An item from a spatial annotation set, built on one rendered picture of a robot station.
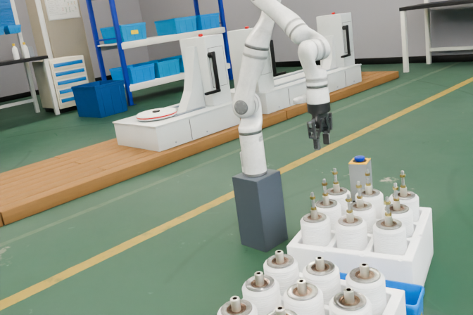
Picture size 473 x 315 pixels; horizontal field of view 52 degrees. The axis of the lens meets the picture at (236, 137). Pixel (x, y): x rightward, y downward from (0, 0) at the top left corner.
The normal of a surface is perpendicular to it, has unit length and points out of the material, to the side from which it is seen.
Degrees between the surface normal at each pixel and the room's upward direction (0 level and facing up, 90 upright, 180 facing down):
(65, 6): 90
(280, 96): 90
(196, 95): 90
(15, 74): 90
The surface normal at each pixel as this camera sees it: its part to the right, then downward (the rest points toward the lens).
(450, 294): -0.13, -0.96
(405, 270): -0.48, 0.27
